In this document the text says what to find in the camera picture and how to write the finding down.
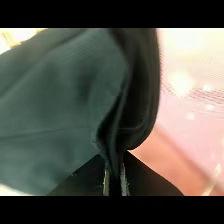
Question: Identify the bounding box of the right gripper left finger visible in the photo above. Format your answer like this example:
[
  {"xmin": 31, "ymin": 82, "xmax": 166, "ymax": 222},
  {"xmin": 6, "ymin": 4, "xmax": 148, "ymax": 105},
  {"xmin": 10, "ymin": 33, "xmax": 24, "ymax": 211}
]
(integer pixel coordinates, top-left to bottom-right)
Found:
[{"xmin": 48, "ymin": 153, "xmax": 111, "ymax": 197}]

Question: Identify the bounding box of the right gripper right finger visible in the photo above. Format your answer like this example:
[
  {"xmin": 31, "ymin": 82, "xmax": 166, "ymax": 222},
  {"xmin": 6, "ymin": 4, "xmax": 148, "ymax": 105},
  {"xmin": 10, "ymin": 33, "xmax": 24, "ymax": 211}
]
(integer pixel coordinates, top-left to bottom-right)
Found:
[{"xmin": 119, "ymin": 150, "xmax": 185, "ymax": 197}]

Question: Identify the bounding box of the dark green shirt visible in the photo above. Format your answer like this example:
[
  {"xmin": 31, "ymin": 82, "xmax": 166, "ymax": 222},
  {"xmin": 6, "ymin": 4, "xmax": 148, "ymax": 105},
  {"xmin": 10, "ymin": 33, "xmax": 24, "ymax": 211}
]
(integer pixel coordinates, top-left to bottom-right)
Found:
[{"xmin": 0, "ymin": 27, "xmax": 162, "ymax": 197}]

